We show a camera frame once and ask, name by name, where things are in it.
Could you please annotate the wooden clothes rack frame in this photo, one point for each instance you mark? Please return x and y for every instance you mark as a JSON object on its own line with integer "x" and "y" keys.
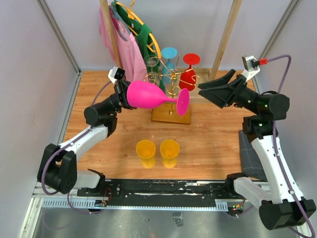
{"x": 210, "y": 72}

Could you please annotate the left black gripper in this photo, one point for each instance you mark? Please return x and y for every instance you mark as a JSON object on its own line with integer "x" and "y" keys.
{"x": 121, "y": 87}

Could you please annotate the gold wire glass rack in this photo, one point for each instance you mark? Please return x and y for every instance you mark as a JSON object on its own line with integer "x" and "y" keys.
{"x": 174, "y": 80}

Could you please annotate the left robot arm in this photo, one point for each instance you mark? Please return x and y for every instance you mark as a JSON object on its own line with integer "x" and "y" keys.
{"x": 58, "y": 169}

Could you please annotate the yellow clothes hanger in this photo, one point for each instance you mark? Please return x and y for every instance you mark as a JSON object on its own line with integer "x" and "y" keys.
{"x": 137, "y": 26}

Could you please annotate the grey clothes hanger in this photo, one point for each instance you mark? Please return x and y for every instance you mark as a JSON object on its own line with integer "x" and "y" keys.
{"x": 120, "y": 25}

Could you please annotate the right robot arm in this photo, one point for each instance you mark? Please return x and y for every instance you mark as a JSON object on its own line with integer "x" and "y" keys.
{"x": 284, "y": 206}

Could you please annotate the pink shirt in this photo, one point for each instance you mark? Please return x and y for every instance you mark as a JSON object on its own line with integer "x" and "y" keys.
{"x": 131, "y": 58}

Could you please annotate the blue plastic goblet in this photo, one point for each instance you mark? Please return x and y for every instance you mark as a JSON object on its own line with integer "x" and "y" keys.
{"x": 168, "y": 53}

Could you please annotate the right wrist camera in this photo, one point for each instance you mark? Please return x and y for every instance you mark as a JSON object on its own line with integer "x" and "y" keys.
{"x": 252, "y": 66}

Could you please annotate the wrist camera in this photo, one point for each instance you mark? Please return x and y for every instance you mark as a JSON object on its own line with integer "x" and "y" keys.
{"x": 252, "y": 66}
{"x": 115, "y": 74}

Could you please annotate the clear wine glass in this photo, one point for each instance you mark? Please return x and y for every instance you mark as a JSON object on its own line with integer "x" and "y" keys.
{"x": 151, "y": 62}

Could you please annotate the red plastic cup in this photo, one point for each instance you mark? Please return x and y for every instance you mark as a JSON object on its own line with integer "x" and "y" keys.
{"x": 188, "y": 77}

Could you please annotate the wooden rack base board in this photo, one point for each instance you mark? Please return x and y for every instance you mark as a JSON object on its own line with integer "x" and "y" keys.
{"x": 166, "y": 113}

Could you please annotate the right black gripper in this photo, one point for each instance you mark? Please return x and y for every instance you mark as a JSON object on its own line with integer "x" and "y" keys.
{"x": 224, "y": 95}

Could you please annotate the green shirt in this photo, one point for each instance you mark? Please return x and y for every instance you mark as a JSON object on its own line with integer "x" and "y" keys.
{"x": 140, "y": 39}

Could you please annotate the dark grey folded cloth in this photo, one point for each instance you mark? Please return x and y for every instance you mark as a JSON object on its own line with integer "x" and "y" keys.
{"x": 250, "y": 162}

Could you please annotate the magenta plastic goblet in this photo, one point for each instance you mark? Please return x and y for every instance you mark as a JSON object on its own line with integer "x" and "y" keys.
{"x": 145, "y": 95}

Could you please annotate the black mounting rail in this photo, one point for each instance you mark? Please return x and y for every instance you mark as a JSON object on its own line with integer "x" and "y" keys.
{"x": 161, "y": 192}

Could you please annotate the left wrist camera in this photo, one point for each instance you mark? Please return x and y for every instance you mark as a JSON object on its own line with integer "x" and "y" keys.
{"x": 115, "y": 74}

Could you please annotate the yellow plastic cup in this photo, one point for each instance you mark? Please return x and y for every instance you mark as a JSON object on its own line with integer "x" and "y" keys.
{"x": 169, "y": 150}
{"x": 146, "y": 150}

